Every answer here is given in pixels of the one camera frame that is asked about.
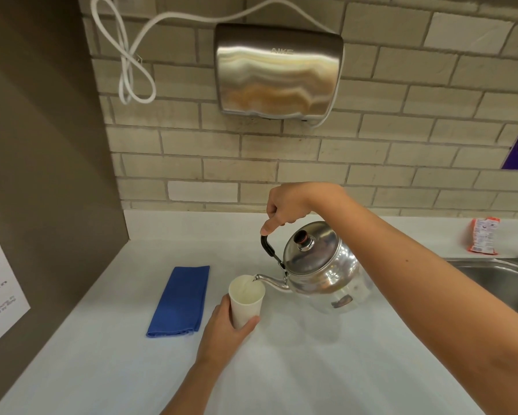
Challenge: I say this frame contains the person's left hand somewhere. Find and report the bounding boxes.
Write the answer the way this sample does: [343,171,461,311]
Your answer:
[196,293,261,369]

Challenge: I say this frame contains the person's right hand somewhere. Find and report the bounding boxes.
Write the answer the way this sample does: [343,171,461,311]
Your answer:
[260,182,350,236]

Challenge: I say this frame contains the white paper cup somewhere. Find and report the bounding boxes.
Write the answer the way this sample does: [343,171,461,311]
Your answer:
[229,275,266,330]

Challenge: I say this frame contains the steel kettle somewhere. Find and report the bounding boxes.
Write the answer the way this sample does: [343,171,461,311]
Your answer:
[253,220,363,314]

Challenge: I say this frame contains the person's right forearm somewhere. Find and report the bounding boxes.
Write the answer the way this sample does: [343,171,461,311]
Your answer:
[315,189,518,415]

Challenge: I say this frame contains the person's left forearm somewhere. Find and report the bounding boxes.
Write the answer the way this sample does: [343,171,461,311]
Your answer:
[159,359,226,415]

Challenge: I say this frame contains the folded blue cloth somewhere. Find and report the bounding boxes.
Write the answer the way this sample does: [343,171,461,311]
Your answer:
[146,266,210,339]

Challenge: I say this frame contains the orange snack packet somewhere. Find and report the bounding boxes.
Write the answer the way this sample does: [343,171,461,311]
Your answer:
[467,217,500,255]

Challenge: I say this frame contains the steel sink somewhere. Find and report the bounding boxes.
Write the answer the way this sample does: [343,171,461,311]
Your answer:
[446,257,518,327]

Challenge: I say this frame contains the steel wall hand dryer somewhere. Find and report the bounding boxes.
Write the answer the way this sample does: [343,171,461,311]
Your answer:
[214,23,344,126]

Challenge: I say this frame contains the white power cable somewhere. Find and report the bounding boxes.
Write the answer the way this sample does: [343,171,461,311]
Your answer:
[90,0,342,128]

